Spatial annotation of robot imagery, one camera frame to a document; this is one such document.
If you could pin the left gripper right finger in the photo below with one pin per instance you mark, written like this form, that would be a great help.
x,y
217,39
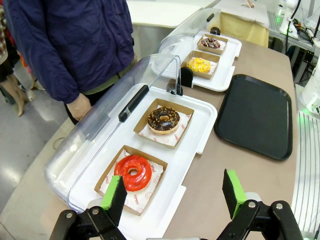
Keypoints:
x,y
232,192

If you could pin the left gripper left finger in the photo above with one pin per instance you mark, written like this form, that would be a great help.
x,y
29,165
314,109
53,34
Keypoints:
x,y
112,200

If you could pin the person's right forearm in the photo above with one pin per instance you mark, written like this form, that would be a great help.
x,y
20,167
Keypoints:
x,y
62,82

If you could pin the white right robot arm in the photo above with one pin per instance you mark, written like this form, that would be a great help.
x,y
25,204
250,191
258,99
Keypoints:
x,y
312,92

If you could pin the brown cardboard donut box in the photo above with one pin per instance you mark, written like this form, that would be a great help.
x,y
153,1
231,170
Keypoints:
x,y
142,126
190,56
210,51
105,185

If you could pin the red glazed donut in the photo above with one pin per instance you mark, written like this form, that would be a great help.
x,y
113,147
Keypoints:
x,y
140,177

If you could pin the white display tray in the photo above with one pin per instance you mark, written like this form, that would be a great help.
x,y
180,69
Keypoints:
x,y
192,130
225,75

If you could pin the black serving tray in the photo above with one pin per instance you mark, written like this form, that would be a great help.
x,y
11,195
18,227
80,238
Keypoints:
x,y
252,117

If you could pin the chocolate donut with nut sprinkles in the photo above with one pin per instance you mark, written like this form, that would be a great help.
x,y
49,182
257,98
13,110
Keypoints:
x,y
155,122

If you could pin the yellow glazed donut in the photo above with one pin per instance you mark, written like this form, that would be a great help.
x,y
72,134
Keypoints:
x,y
197,65

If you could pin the chocolate donut with coloured sprinkles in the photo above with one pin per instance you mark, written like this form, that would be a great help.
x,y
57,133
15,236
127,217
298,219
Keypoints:
x,y
215,44

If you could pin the person's right hand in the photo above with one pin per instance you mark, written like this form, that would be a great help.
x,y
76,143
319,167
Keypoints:
x,y
78,108

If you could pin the white printed paper liner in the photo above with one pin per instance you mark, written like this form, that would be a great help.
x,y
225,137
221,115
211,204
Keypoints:
x,y
222,45
167,140
212,71
140,200

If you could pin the clear display lid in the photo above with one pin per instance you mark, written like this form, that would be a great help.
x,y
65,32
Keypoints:
x,y
180,37
100,112

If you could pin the person in navy jacket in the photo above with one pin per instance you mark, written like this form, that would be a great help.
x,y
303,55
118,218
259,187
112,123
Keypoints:
x,y
87,37

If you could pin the yellow checkered tablecloth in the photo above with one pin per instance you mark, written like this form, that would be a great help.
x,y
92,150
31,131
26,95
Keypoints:
x,y
240,27

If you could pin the aluminium frame rack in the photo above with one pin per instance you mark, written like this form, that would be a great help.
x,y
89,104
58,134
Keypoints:
x,y
300,55

